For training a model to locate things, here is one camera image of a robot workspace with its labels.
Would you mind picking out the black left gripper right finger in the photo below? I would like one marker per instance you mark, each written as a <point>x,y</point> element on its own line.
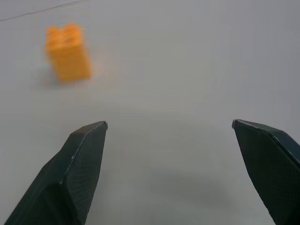
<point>274,168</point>

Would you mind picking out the orange cube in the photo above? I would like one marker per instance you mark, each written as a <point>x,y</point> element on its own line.
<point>66,52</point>

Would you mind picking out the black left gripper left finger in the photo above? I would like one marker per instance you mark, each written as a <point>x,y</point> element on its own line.
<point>70,178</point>

